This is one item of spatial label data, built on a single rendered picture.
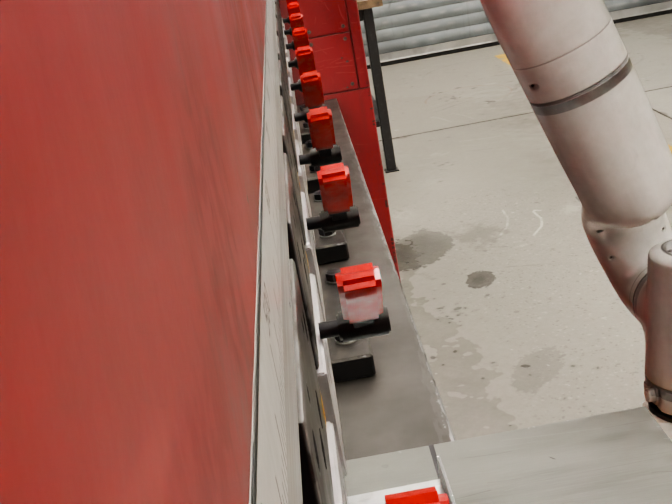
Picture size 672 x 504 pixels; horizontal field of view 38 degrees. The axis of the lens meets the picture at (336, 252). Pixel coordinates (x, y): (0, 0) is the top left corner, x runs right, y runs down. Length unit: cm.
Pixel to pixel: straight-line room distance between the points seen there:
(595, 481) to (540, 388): 214
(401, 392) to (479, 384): 180
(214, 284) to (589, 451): 61
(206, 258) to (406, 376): 99
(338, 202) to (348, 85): 207
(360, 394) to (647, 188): 43
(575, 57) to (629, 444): 31
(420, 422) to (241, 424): 89
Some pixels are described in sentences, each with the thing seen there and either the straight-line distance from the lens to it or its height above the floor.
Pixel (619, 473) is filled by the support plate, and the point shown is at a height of 100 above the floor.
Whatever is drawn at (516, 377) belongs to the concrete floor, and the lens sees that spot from 292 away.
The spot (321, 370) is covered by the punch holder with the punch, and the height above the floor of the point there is 118.
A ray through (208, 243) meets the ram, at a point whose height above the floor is 136.
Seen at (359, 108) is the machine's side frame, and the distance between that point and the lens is 278.
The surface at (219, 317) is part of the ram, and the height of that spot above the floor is 135.
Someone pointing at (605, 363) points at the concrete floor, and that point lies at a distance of 297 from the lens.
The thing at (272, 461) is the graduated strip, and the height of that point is 131.
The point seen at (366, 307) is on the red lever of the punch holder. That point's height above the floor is 121.
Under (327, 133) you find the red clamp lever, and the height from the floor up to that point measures 121.
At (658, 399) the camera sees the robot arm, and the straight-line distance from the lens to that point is 98.
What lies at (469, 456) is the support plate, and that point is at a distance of 75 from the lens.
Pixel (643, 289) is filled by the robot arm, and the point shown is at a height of 101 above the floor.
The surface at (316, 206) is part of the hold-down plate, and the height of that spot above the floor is 91.
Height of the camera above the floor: 141
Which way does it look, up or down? 20 degrees down
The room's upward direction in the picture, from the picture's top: 10 degrees counter-clockwise
